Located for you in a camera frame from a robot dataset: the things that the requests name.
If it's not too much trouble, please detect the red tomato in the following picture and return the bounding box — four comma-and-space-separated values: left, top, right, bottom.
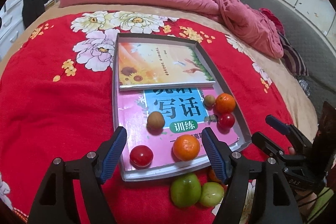
129, 145, 154, 168
218, 113, 235, 130

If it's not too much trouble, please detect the orange tangerine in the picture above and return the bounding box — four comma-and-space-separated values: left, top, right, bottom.
173, 134, 201, 161
215, 93, 236, 114
209, 169, 222, 184

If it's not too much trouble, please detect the small brown longan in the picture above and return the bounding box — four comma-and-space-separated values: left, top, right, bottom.
203, 94, 216, 108

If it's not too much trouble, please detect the round green fruit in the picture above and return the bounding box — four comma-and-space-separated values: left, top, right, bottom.
199, 182, 225, 207

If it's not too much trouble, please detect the large green mango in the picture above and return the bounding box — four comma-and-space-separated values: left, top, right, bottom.
170, 173, 202, 208

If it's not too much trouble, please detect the brown kiwi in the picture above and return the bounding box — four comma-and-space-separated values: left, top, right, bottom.
147, 111, 165, 131

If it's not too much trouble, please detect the person's hand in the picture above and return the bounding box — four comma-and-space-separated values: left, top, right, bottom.
288, 147, 295, 155

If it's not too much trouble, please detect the beige bed sheet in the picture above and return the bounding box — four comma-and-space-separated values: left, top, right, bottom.
1, 3, 318, 141

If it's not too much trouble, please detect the grey shallow box tray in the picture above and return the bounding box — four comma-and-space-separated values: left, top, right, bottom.
112, 33, 251, 182

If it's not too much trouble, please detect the striped dark pillow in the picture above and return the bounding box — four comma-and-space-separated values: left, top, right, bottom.
278, 32, 309, 77

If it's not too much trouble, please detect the pink Chinese workbook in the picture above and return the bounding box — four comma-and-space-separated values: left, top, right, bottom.
117, 88, 239, 172

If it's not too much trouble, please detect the grey headboard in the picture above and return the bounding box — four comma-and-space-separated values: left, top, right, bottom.
240, 0, 335, 115

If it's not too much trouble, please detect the red floral blanket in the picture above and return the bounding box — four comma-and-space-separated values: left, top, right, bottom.
1, 12, 293, 219

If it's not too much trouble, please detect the sunflower cover book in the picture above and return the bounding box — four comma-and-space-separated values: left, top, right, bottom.
118, 42, 215, 90

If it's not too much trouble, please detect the white drawer cabinet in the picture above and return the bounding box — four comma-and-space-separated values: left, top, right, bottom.
0, 0, 25, 60

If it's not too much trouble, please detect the black bag on floor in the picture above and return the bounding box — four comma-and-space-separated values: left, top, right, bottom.
22, 0, 45, 28

